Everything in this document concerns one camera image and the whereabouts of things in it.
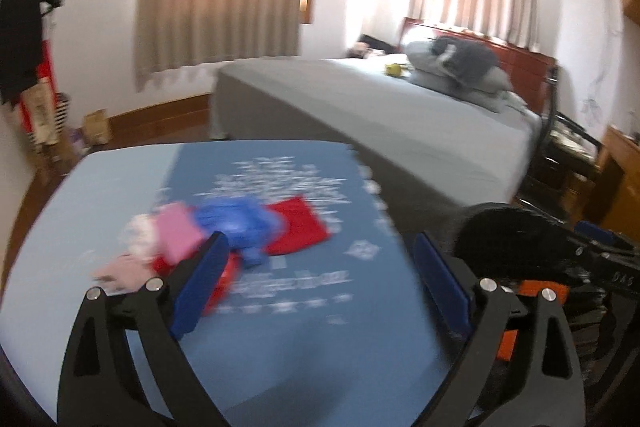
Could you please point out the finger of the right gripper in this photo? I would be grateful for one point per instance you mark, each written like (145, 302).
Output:
(575, 255)
(602, 236)

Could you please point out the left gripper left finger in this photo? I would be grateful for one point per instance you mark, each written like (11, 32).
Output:
(99, 384)

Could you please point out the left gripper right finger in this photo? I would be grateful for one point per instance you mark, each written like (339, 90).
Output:
(540, 386)

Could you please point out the pink paper piece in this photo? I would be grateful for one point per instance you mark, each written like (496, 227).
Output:
(178, 235)

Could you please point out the blue plastic bag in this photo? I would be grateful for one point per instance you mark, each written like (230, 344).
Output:
(249, 226)

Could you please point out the red sock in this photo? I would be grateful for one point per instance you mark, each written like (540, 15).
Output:
(301, 227)

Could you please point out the white tissue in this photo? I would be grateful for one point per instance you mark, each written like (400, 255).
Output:
(140, 237)

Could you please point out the black trash bin with bag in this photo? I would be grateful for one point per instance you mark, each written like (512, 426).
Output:
(510, 245)

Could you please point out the wooden desk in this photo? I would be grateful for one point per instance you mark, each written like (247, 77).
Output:
(614, 200)

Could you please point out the black office chair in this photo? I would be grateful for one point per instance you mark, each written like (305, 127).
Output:
(564, 152)

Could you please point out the grey covered bed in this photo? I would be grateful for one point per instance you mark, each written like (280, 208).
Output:
(430, 154)

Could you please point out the grey pillow stack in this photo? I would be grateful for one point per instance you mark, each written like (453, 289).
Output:
(495, 91)

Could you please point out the red wooden headboard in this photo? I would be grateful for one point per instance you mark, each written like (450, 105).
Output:
(528, 70)

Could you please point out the blue patterned table cloth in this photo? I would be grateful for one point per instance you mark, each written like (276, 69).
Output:
(334, 334)

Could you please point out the dark grey blanket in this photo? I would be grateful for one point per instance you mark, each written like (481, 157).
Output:
(465, 60)

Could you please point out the wooden coat rack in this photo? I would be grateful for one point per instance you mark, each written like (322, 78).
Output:
(52, 153)

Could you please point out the yellow green plush toy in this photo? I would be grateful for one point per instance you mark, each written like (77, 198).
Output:
(397, 70)

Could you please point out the brown paper bag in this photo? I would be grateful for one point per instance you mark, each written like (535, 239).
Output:
(96, 128)

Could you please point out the black bag behind bed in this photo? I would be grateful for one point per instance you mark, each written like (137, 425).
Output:
(367, 45)

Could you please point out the beige tote bag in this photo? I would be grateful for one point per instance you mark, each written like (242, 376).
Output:
(39, 108)

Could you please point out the red hanging bag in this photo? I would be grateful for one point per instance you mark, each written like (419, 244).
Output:
(44, 69)

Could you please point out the black hanging coat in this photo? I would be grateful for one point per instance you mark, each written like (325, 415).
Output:
(21, 47)

